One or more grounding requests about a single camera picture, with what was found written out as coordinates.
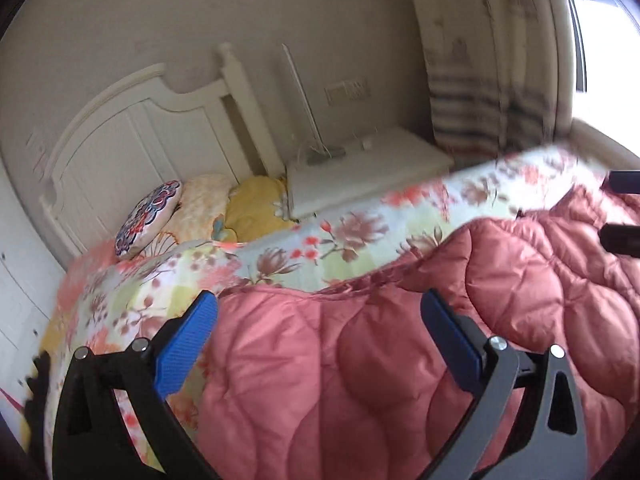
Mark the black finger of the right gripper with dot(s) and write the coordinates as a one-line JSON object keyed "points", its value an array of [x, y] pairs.
{"points": [[619, 239]]}

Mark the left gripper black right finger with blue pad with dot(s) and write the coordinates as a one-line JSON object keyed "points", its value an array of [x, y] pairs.
{"points": [[548, 437]]}

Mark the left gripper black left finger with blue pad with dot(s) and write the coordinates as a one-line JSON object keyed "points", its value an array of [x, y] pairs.
{"points": [[91, 440]]}

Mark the pink quilted comforter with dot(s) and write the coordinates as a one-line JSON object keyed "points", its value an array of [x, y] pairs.
{"points": [[347, 383]]}

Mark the black object at bedside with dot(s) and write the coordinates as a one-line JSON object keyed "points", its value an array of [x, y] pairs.
{"points": [[38, 384]]}

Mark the floral bed sheet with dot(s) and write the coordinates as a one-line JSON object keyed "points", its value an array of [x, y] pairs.
{"points": [[105, 304]]}

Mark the white wardrobe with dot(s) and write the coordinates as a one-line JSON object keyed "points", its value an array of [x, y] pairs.
{"points": [[29, 280]]}

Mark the colourful patterned round cushion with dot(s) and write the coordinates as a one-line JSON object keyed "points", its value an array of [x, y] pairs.
{"points": [[147, 218]]}

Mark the beige patterned curtain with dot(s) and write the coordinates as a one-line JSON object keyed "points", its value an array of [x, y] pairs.
{"points": [[501, 74]]}

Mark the dark framed window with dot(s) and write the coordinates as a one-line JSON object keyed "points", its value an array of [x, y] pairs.
{"points": [[607, 65]]}

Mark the white bedside table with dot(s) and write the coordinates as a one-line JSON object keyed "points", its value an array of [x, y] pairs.
{"points": [[380, 162]]}

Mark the cream floral pillow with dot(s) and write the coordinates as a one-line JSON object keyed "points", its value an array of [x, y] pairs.
{"points": [[201, 212]]}

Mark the yellow pillow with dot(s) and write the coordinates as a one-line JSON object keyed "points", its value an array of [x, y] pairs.
{"points": [[256, 208]]}

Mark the white slim standing lamp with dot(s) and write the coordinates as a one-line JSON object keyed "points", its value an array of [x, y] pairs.
{"points": [[318, 152]]}

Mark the white wooden headboard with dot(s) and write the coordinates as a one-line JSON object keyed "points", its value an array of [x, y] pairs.
{"points": [[138, 133]]}

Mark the paper notices on wall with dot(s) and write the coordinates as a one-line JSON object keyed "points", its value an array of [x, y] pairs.
{"points": [[37, 151]]}

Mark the wall power outlet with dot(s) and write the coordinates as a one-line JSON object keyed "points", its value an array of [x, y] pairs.
{"points": [[347, 91]]}

